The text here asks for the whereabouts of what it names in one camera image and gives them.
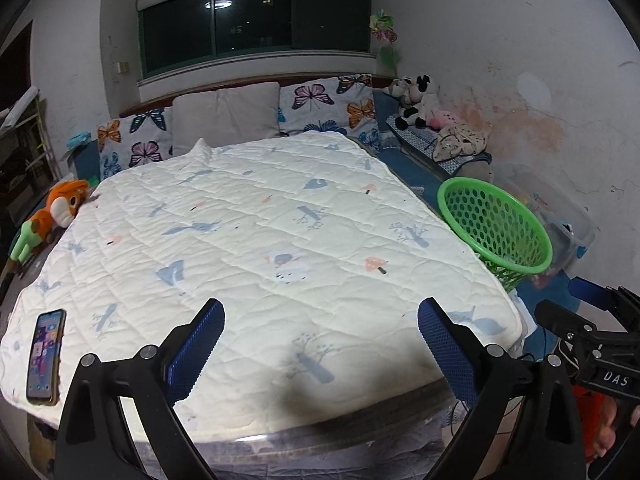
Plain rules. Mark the person's right hand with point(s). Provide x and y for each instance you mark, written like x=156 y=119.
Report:
x=597 y=416

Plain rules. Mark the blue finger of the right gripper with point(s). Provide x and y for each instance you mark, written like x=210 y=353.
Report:
x=565 y=324
x=622 y=303

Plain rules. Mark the colourful pinwheel decoration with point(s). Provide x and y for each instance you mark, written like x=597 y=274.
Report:
x=384 y=42

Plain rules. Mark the left butterfly pillow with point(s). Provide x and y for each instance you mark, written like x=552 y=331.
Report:
x=135 y=140

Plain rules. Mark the spotted cloth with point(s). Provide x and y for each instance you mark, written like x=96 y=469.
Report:
x=458 y=140

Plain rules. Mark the grey pillow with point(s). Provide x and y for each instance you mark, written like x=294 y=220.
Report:
x=225 y=116

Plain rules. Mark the metal shelf rack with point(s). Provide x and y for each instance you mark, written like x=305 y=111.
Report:
x=28 y=165

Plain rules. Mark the orange plush toy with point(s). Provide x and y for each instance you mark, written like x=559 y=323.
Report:
x=59 y=211

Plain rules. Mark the pink plush toy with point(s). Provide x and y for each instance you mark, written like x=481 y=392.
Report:
x=442 y=119

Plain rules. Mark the white quilted mattress pad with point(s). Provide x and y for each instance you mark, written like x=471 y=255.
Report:
x=318 y=253

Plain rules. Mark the right butterfly pillow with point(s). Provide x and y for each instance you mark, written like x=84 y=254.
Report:
x=343 y=104

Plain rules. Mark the butterfly pillow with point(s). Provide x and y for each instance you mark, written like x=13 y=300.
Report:
x=343 y=104
x=135 y=140

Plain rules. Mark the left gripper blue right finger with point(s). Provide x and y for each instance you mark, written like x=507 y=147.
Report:
x=445 y=339

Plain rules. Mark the clear plastic storage box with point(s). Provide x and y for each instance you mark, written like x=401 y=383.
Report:
x=569 y=226

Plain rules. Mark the cow plush toy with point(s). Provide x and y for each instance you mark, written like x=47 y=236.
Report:
x=417 y=99

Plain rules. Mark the black smartphone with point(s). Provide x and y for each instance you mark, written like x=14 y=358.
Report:
x=44 y=358

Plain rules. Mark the green plastic basket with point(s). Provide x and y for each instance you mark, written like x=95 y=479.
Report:
x=502 y=231

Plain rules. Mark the dark window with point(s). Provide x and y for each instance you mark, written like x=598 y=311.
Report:
x=179 y=33

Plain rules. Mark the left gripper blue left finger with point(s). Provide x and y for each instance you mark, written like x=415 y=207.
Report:
x=188 y=349

